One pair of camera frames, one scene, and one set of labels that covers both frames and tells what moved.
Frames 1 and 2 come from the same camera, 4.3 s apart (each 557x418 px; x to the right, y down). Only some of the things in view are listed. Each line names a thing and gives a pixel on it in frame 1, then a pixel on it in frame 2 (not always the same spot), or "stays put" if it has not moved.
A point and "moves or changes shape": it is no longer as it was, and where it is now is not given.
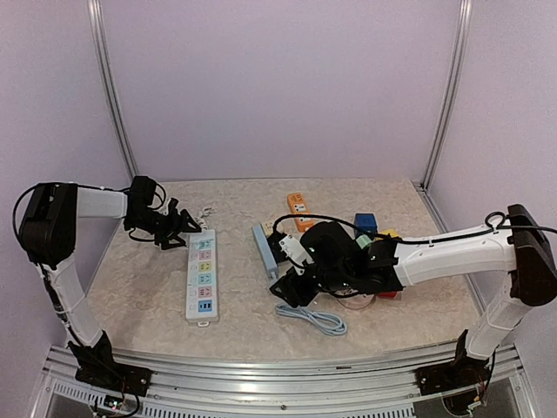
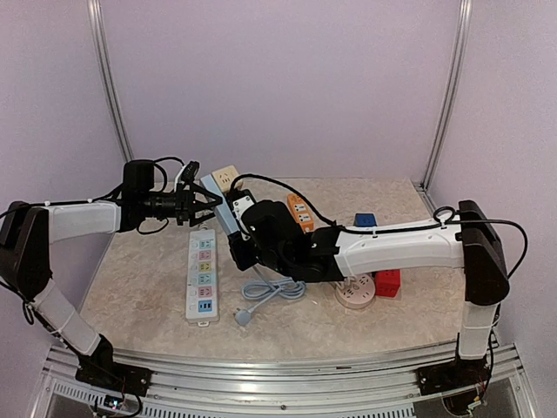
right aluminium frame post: (451, 92) stays put
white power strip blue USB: (202, 280) stays put
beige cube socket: (267, 227) moves or changes shape
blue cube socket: (366, 224) stays put
